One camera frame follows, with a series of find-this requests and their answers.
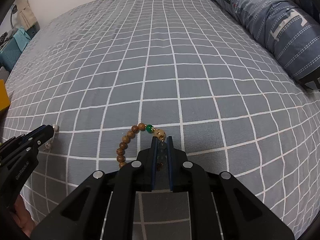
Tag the beige curtain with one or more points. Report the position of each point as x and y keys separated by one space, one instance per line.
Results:
x=25 y=14

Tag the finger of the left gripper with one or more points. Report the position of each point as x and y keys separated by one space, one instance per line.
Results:
x=38 y=137

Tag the teal suitcase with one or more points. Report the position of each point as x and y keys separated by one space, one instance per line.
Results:
x=13 y=43

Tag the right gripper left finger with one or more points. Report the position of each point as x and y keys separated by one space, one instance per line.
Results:
x=103 y=203

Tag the grey white grid bedsheet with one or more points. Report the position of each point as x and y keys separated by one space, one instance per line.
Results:
x=183 y=66

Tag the person's left hand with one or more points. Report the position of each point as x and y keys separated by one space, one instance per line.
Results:
x=22 y=216

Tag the white yellow blue cardboard box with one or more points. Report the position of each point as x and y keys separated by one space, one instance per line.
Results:
x=4 y=99

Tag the blue patterned folded quilt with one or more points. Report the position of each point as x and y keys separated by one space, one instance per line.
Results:
x=287 y=29

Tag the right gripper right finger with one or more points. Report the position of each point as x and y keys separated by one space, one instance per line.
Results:
x=220 y=206

